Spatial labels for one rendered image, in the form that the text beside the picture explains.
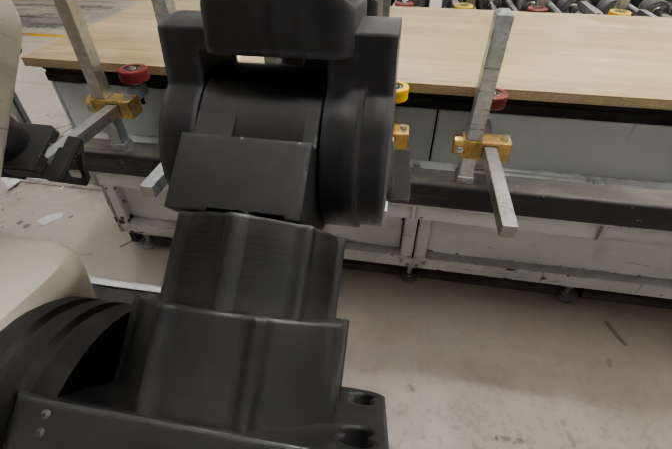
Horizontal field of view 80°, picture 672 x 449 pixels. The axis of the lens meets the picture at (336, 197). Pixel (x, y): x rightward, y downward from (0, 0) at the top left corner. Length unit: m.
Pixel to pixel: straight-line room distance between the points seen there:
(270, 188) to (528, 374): 1.54
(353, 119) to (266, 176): 0.04
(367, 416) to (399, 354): 1.39
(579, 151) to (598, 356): 0.77
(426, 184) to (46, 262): 0.97
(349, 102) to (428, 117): 1.09
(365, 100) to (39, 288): 0.15
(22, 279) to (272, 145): 0.11
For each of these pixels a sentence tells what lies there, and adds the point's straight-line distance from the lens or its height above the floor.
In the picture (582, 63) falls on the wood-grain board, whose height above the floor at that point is 0.90.
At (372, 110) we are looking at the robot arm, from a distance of 0.17.
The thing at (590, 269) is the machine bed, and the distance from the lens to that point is 1.82.
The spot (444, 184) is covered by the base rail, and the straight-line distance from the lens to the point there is 1.10.
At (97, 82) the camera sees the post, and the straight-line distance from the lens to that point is 1.27.
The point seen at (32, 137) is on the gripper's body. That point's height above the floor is 1.08.
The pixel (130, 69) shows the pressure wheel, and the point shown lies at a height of 0.91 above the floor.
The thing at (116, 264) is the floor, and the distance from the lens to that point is 2.04.
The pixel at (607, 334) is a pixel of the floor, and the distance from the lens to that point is 1.88.
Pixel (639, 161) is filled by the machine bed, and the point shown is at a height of 0.68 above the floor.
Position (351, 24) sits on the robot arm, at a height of 1.30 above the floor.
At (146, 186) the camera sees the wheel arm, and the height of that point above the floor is 0.82.
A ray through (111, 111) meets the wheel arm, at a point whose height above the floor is 0.85.
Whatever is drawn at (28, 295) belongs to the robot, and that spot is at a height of 1.22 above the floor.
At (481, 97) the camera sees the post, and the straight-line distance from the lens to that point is 1.00.
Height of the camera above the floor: 1.34
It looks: 39 degrees down
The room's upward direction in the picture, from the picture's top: straight up
